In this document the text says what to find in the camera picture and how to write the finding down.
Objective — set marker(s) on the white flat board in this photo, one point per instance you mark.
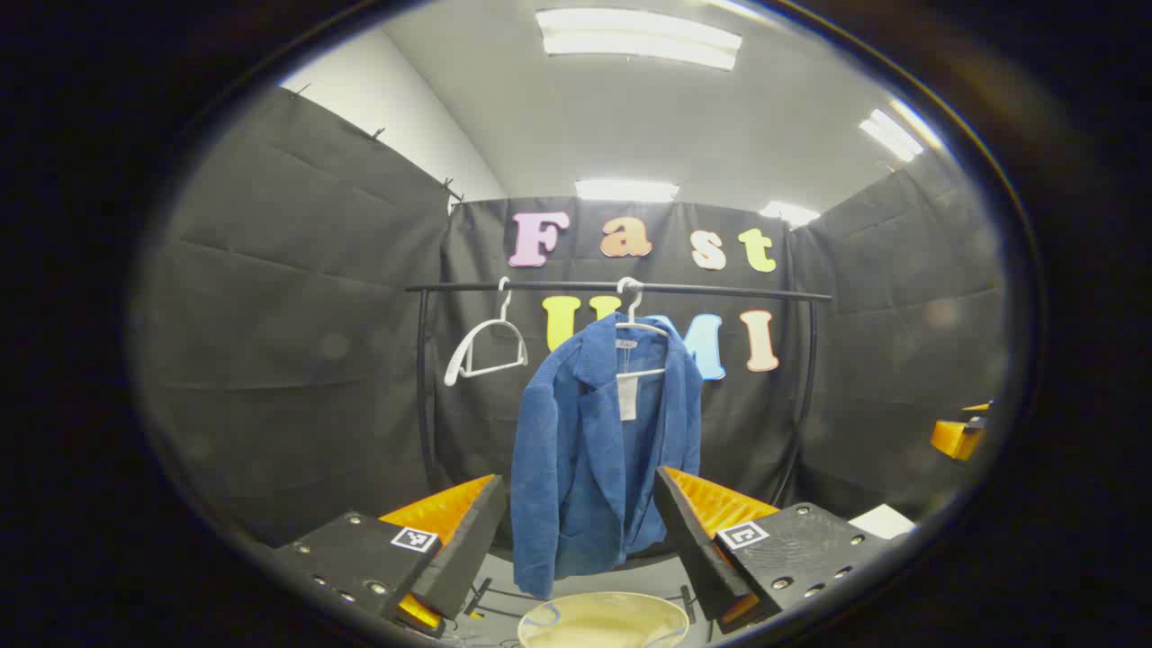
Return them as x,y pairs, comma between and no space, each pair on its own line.
882,522

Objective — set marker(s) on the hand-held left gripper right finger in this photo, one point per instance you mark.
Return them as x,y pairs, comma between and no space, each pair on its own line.
688,540

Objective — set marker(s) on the black backdrop cloth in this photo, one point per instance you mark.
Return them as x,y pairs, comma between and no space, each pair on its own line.
315,360

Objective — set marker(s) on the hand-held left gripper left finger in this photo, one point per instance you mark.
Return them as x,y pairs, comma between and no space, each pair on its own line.
468,549

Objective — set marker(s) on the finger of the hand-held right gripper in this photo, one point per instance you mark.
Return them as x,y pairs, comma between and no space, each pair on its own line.
956,438

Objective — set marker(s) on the large ceiling light panel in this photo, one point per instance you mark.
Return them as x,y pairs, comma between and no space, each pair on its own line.
639,38

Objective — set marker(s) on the white plastic hanger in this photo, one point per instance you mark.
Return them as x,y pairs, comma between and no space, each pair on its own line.
633,317
463,354

